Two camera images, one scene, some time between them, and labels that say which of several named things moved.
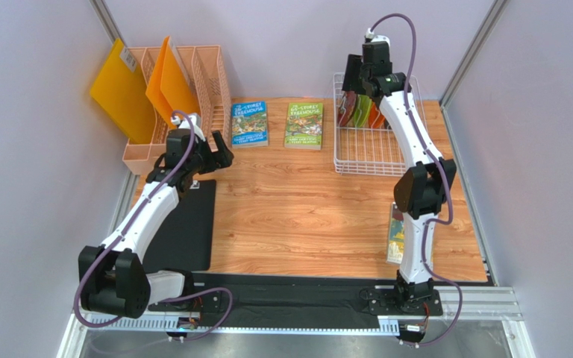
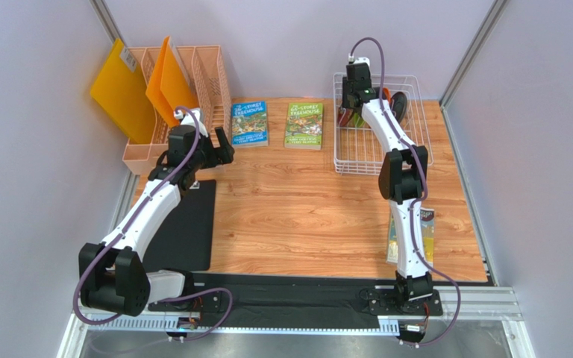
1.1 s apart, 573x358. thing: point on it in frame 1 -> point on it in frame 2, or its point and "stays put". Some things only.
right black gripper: x=356 y=75 -> x=383 y=95
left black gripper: x=221 y=158 stays put
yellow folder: x=121 y=93 stays put
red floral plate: x=347 y=106 stays put
